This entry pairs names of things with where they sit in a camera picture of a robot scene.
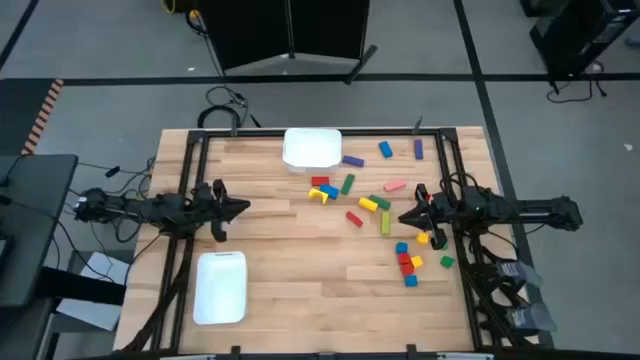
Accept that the black cable bundle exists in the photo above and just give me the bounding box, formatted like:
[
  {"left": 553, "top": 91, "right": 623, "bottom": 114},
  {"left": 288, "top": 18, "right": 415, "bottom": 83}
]
[
  {"left": 122, "top": 234, "right": 195, "bottom": 352},
  {"left": 462, "top": 234, "right": 531, "bottom": 346}
]

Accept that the white bin with label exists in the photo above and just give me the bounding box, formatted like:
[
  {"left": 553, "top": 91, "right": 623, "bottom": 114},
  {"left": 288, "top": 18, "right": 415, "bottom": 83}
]
[{"left": 282, "top": 127, "right": 344, "bottom": 174}]

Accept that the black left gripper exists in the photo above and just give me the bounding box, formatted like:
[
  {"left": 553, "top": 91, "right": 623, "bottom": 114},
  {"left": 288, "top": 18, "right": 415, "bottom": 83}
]
[{"left": 184, "top": 178, "right": 251, "bottom": 244}]

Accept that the black equipment cart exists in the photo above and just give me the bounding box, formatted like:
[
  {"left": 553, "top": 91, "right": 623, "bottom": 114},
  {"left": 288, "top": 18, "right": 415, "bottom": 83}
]
[{"left": 519, "top": 0, "right": 640, "bottom": 81}]

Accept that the white panel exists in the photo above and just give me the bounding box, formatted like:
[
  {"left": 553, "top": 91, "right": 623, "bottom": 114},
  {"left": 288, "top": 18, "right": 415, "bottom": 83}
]
[{"left": 55, "top": 251, "right": 132, "bottom": 332}]

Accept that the black aluminium table frame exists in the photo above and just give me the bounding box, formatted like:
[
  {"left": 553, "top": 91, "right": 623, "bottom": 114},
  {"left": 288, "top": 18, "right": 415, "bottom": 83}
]
[{"left": 149, "top": 127, "right": 486, "bottom": 354}]

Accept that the grey translucent bag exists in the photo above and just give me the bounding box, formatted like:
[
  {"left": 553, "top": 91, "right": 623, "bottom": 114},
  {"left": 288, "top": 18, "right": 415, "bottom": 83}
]
[
  {"left": 497, "top": 259, "right": 544, "bottom": 289},
  {"left": 504, "top": 302, "right": 558, "bottom": 334}
]

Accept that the black coiled floor cable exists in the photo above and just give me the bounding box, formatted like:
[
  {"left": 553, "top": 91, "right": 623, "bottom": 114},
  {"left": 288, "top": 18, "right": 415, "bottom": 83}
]
[{"left": 197, "top": 84, "right": 262, "bottom": 130}]

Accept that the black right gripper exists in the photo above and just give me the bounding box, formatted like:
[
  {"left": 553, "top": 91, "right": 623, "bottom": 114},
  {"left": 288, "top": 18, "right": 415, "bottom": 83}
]
[{"left": 397, "top": 182, "right": 457, "bottom": 252}]

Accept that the white plastic bin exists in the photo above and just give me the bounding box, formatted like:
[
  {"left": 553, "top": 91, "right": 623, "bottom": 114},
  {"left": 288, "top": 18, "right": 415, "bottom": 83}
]
[{"left": 192, "top": 250, "right": 249, "bottom": 326}]

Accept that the orange black hazard tape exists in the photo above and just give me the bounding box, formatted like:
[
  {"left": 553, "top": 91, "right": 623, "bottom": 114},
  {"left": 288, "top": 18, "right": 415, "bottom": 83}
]
[{"left": 20, "top": 78, "right": 65, "bottom": 156}]

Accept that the black folding partition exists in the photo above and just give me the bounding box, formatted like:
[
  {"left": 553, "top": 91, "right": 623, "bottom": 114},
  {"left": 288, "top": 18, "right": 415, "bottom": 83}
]
[{"left": 197, "top": 0, "right": 379, "bottom": 85}]

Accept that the black desk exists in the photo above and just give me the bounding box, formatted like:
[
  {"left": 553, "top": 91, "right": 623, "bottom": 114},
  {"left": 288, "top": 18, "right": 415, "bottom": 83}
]
[{"left": 0, "top": 153, "right": 80, "bottom": 309}]

